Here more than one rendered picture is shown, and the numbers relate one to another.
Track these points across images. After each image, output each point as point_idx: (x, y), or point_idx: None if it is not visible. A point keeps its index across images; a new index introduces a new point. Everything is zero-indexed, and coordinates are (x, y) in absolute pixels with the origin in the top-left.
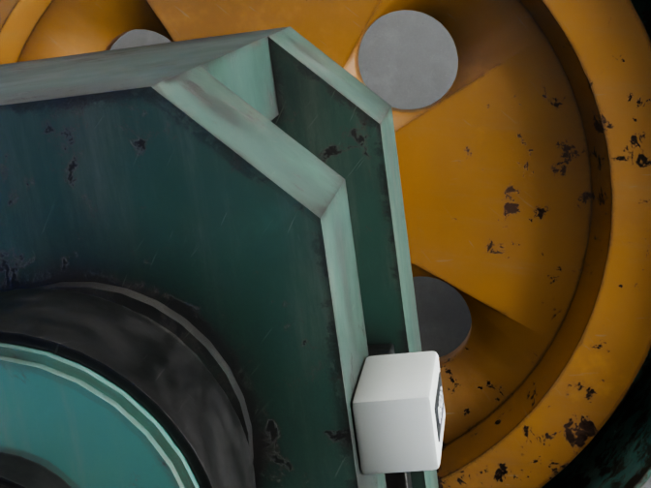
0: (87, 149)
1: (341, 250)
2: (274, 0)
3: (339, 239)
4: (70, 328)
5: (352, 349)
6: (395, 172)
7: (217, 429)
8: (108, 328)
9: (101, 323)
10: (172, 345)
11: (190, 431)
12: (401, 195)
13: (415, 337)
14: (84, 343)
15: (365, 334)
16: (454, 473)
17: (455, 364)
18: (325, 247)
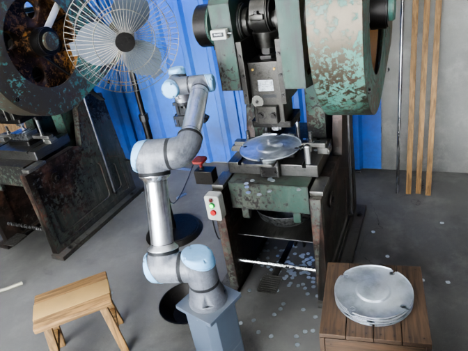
0: None
1: (219, 11)
2: None
3: (218, 10)
4: (198, 8)
5: (219, 24)
6: (292, 8)
7: (198, 22)
8: (200, 9)
9: (200, 8)
10: (203, 13)
11: (193, 20)
12: (297, 13)
13: (292, 42)
14: (196, 9)
15: (230, 25)
16: None
17: None
18: (208, 9)
